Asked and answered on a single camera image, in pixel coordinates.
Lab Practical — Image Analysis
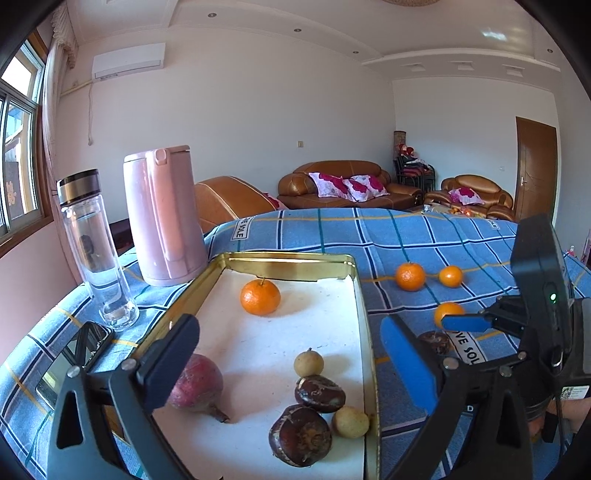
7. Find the purple red dragon fruit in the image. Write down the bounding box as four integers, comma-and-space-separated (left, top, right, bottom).
167, 354, 229, 423

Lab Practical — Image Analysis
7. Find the small yellow longan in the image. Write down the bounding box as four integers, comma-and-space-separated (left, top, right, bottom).
294, 349, 325, 377
332, 406, 370, 439

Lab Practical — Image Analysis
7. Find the dark brown fruit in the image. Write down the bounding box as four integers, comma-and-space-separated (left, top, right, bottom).
269, 404, 332, 468
294, 375, 346, 413

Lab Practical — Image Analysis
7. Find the large orange tangerine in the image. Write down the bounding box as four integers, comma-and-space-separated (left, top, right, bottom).
239, 279, 281, 316

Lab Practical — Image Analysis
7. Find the black smartphone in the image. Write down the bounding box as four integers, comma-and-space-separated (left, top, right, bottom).
36, 322, 114, 410

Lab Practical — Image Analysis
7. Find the blue plaid tablecloth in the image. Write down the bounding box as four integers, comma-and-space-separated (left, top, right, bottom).
1, 208, 518, 479

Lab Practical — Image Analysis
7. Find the brown leather armchair far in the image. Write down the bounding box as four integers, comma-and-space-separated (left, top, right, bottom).
425, 174, 515, 221

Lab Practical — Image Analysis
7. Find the brown leather armchair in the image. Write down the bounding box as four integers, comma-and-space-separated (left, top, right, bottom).
194, 176, 287, 235
425, 174, 515, 221

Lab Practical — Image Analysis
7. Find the pink floral armchair cushion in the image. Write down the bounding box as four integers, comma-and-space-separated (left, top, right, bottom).
449, 187, 485, 206

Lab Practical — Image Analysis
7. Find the wooden coffee table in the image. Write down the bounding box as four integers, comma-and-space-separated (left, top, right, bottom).
422, 204, 486, 219

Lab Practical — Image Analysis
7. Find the brown wooden door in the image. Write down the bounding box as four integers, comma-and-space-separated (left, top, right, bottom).
515, 117, 558, 221

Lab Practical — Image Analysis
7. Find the black shelf with clutter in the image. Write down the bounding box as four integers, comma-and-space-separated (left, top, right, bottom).
393, 130, 436, 193

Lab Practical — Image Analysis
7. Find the pink floral cushion right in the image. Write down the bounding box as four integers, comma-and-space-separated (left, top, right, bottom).
344, 175, 389, 203

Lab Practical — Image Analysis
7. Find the gold metal tin tray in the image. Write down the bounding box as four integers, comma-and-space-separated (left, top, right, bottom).
129, 254, 380, 479

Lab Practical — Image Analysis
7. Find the pink floral cushion left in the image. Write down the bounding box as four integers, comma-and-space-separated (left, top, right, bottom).
308, 172, 353, 201

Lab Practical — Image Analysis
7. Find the clear glass water bottle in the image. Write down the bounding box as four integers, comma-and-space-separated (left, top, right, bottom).
57, 169, 138, 332

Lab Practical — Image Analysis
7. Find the pink electric kettle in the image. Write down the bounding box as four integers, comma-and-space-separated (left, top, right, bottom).
123, 145, 208, 287

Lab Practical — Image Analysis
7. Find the brown leather three-seat sofa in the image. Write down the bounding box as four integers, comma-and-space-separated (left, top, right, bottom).
277, 160, 423, 210

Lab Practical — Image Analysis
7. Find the brown leather armchair near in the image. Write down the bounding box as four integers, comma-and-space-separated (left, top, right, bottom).
194, 176, 287, 235

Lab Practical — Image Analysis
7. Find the pink curtain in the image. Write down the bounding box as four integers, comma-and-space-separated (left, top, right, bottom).
41, 1, 81, 285

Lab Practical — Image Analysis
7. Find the window with metal frame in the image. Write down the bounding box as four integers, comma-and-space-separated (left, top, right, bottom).
1, 31, 52, 255

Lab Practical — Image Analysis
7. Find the white wall air conditioner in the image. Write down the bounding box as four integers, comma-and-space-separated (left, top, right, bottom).
91, 43, 166, 81

